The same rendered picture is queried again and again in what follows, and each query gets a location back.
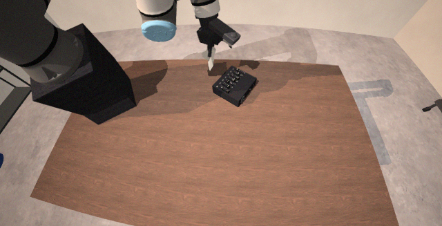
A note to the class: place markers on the black lighting desk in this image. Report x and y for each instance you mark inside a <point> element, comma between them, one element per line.
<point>234,85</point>

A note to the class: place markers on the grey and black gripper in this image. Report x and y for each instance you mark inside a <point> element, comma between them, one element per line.
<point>208,37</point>

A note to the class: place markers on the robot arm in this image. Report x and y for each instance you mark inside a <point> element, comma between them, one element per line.
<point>50,55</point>

